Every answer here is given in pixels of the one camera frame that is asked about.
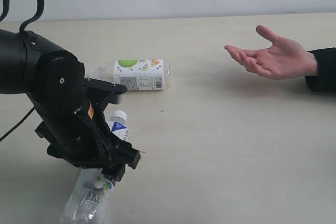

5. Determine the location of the person's open bare hand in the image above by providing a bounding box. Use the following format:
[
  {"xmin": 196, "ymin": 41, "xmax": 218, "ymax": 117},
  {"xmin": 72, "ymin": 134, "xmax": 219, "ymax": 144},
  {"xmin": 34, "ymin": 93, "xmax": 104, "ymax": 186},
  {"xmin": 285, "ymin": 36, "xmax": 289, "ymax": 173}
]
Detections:
[{"xmin": 225, "ymin": 25, "xmax": 318, "ymax": 80}]

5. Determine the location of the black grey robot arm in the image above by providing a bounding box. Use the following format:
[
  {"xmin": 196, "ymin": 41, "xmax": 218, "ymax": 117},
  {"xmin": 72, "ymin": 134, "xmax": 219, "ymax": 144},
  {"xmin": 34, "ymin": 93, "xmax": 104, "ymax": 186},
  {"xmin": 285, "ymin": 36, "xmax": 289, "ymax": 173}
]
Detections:
[{"xmin": 1, "ymin": 30, "xmax": 141, "ymax": 181}]

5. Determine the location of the tall clear bottle white label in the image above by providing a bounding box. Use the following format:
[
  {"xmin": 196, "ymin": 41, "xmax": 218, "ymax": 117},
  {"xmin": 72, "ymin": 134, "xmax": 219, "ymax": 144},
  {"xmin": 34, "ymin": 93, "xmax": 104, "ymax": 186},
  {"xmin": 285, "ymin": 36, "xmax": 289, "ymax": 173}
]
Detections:
[{"xmin": 60, "ymin": 109, "xmax": 139, "ymax": 223}]

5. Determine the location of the square bottle white fruit label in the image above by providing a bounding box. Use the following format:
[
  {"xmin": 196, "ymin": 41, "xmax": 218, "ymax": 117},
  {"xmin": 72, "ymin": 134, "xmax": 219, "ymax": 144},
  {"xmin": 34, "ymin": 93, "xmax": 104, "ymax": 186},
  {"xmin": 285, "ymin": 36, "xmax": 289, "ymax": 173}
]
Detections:
[{"xmin": 90, "ymin": 59, "xmax": 170, "ymax": 91}]

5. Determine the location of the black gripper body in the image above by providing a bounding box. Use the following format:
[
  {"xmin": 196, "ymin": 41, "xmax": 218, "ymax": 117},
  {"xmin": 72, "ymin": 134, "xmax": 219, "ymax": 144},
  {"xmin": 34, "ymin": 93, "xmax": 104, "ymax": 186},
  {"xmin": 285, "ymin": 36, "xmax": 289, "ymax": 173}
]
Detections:
[{"xmin": 34, "ymin": 92, "xmax": 141, "ymax": 169}]

